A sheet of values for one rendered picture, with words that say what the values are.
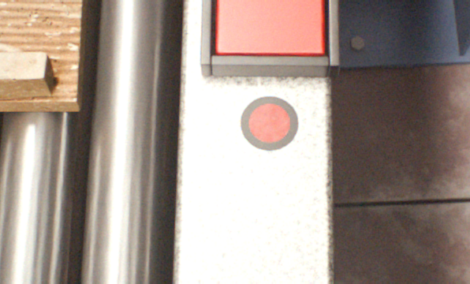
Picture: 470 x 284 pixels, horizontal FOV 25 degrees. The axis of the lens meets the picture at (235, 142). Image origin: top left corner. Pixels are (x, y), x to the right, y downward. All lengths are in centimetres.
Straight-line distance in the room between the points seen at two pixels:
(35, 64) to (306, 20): 15
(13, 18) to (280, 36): 15
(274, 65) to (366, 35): 104
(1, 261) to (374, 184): 102
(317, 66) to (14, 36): 17
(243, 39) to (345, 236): 95
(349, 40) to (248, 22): 102
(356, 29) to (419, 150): 21
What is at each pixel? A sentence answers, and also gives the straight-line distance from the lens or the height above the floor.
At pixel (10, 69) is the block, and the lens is 54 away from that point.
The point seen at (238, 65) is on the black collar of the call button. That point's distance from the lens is 56.
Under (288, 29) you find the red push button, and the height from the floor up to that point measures 93.
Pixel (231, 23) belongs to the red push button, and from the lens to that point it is 58.
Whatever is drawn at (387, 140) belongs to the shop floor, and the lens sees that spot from 155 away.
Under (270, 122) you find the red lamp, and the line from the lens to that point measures 57.
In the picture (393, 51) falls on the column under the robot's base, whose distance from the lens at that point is 159.
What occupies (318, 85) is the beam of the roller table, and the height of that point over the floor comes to 92.
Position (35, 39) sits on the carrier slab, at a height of 94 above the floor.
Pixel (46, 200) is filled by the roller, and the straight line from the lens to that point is 56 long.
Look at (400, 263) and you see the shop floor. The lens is 150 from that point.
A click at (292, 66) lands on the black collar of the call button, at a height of 93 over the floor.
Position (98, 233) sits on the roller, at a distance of 55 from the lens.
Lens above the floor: 145
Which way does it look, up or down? 71 degrees down
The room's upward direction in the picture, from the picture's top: 4 degrees counter-clockwise
